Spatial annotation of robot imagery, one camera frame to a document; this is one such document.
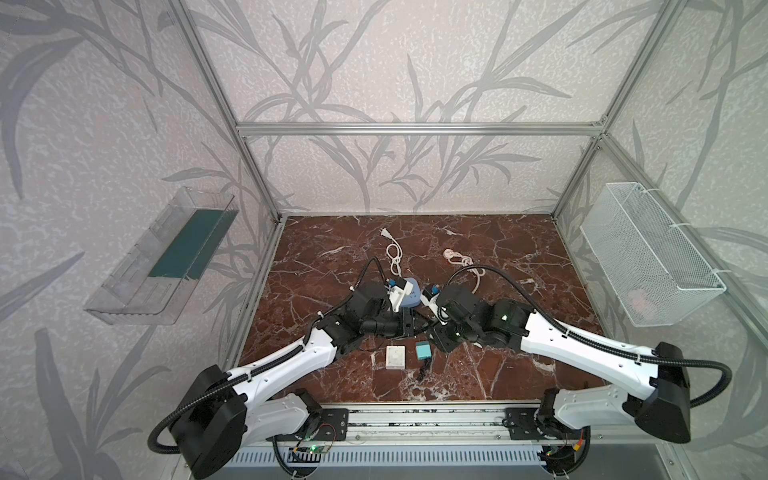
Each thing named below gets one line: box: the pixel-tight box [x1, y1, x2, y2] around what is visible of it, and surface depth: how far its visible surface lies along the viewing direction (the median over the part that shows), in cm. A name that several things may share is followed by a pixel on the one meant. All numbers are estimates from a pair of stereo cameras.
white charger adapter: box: [385, 345, 406, 370], surface depth 84 cm
